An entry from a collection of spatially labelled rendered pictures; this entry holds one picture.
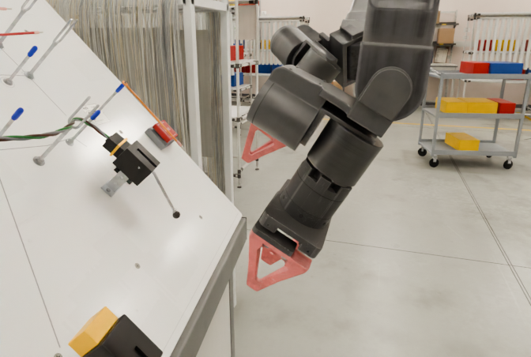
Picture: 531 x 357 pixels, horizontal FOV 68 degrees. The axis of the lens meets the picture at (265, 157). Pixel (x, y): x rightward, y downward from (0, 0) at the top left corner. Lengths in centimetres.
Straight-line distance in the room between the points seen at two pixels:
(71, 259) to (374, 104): 45
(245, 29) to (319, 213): 364
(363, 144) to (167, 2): 116
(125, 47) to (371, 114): 128
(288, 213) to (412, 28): 20
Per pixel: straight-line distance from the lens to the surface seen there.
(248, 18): 398
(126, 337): 47
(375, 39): 35
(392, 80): 34
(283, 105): 37
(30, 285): 57
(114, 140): 70
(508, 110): 470
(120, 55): 156
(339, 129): 37
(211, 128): 180
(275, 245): 39
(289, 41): 63
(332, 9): 881
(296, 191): 39
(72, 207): 67
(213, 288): 78
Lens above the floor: 130
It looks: 17 degrees down
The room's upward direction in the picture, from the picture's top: straight up
